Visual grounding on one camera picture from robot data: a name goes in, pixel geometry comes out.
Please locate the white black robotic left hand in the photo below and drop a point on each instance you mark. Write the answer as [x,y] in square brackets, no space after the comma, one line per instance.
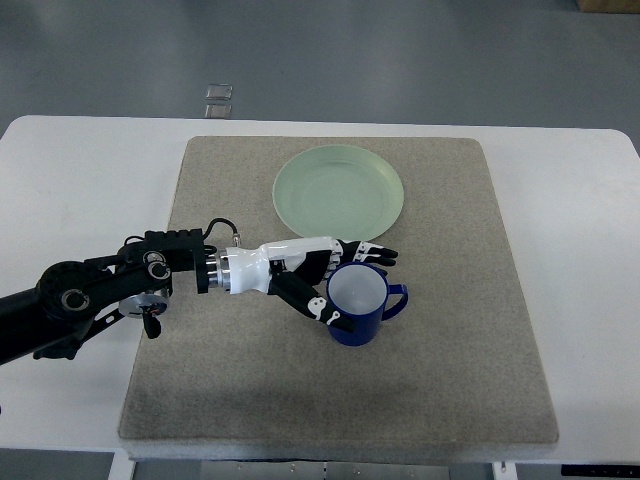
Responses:
[291,270]

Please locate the blue mug white inside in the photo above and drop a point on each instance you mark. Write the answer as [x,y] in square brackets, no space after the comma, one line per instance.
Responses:
[362,293]

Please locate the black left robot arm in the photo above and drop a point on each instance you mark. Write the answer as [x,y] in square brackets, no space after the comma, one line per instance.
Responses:
[74,301]

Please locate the light green plate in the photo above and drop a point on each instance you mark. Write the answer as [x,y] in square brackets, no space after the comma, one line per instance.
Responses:
[342,191]

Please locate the lower floor outlet plate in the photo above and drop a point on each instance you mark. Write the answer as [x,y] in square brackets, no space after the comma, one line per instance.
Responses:
[218,111]

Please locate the floor outlet plate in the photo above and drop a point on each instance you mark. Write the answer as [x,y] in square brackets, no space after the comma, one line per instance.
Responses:
[219,92]
[218,111]

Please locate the upper floor outlet plate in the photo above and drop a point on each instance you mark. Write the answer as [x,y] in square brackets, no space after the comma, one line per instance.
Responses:
[219,92]

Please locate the beige felt mat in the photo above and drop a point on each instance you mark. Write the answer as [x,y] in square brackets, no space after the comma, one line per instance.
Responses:
[459,365]

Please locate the cardboard box corner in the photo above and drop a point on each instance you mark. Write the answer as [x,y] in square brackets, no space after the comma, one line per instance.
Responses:
[609,6]

